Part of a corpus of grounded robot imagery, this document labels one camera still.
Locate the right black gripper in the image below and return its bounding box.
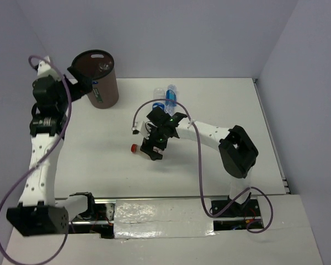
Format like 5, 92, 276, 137
141, 123, 169, 161

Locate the bottle with red cap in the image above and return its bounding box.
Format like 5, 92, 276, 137
131, 144, 163, 160

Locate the crushed blue label bottle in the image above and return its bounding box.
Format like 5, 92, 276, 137
92, 62, 114, 84

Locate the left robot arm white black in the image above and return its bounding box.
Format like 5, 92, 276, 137
6, 56, 97, 237

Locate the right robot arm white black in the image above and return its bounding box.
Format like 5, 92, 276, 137
132, 107, 259, 218

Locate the brown cylindrical waste bin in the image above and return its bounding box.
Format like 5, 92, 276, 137
72, 49, 119, 109

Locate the blue label bottle white cap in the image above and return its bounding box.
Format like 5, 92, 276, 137
152, 88, 166, 110

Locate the clear bottle blue cap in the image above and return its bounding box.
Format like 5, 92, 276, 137
164, 84, 177, 116

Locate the silver foil tape sheet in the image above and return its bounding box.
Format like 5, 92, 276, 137
114, 198, 215, 239

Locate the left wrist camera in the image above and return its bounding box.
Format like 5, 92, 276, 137
37, 60, 61, 81

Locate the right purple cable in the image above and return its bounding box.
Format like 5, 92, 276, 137
132, 99, 274, 235

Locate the purple cable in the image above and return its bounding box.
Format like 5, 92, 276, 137
0, 55, 74, 263
132, 99, 274, 235

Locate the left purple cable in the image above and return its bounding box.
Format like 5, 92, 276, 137
0, 55, 74, 263

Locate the aluminium mounting rail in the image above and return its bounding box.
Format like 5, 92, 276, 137
62, 194, 265, 238

